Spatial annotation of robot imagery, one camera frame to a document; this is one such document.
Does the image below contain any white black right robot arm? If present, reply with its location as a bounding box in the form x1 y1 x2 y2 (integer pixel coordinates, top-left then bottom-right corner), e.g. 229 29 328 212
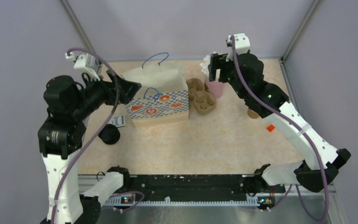
201 53 351 192

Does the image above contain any bundle of white straws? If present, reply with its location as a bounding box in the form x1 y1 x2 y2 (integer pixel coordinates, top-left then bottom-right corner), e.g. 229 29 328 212
200 55 211 76

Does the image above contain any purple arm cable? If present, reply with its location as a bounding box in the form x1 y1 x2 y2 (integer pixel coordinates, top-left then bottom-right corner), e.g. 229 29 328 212
49 47 145 224
231 35 330 223

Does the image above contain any brown pulp cup carrier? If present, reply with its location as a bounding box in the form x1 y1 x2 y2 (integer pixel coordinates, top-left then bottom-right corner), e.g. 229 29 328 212
186 78 217 115

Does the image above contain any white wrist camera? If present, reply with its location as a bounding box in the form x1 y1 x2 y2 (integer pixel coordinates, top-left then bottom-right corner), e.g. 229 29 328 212
65 52 102 81
226 33 250 56

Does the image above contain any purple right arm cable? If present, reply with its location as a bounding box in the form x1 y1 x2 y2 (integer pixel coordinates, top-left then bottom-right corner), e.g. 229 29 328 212
231 35 330 223

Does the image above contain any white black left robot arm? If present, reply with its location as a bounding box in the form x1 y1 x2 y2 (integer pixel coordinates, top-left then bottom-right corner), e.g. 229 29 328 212
38 73 141 224

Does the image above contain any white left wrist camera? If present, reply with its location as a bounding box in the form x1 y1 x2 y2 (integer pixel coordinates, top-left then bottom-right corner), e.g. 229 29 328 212
65 52 102 81

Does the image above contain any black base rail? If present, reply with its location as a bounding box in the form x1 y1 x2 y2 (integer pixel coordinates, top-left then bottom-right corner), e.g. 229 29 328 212
102 174 286 206

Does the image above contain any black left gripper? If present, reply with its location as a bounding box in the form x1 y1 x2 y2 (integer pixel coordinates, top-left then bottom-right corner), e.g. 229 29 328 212
72 67 142 118

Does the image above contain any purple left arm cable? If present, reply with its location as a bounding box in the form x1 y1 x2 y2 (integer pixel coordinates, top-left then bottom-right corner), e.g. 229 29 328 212
49 47 145 224

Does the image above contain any small red cube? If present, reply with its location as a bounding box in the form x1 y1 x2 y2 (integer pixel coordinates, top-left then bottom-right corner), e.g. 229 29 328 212
266 125 275 132

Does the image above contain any pink straw holder cup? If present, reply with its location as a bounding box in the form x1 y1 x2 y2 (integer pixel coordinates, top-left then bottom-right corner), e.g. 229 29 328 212
205 79 224 99

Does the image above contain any stack of black lids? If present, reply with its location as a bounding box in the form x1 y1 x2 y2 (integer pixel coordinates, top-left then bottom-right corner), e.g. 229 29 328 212
98 124 121 145

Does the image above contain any small printed card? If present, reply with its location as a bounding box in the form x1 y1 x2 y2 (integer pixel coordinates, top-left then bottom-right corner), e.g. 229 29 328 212
108 115 126 128

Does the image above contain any stack of brown paper cups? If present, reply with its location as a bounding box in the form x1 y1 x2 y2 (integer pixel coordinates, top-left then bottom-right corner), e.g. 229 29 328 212
247 108 260 119

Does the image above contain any blue checkered paper bag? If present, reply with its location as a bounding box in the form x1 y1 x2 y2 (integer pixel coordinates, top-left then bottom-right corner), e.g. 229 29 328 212
121 60 189 127

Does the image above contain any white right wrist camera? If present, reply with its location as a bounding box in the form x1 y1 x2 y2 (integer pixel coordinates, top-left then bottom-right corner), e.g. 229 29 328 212
226 33 250 56

